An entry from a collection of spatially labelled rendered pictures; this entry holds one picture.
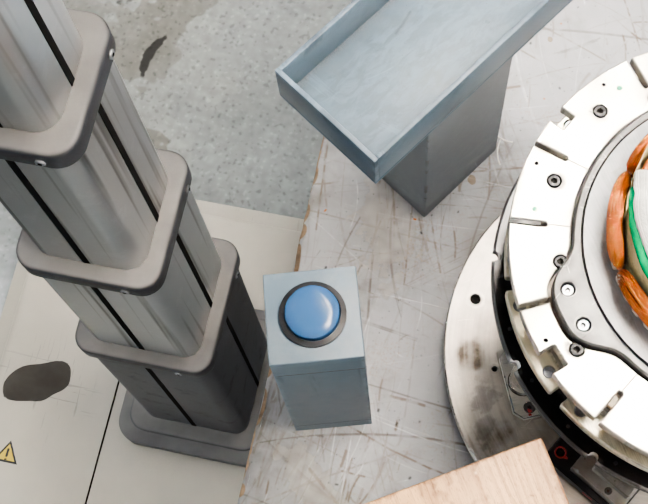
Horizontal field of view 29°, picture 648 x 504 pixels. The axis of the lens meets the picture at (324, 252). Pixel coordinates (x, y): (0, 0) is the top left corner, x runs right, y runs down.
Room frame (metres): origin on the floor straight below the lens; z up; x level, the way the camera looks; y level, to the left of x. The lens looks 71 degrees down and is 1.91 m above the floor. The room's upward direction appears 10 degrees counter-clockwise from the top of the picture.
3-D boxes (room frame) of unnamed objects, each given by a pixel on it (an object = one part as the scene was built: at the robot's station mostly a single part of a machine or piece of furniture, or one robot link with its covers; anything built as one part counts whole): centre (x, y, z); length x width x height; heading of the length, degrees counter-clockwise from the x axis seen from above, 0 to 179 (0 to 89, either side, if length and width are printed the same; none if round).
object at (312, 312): (0.26, 0.02, 1.04); 0.04 x 0.04 x 0.01
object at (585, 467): (0.14, -0.21, 0.83); 0.05 x 0.04 x 0.02; 38
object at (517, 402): (0.23, -0.15, 0.81); 0.07 x 0.03 x 0.01; 2
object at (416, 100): (0.47, -0.12, 0.92); 0.25 x 0.11 x 0.28; 125
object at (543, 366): (0.21, -0.14, 1.05); 0.08 x 0.02 x 0.01; 10
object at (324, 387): (0.26, 0.02, 0.91); 0.07 x 0.07 x 0.25; 85
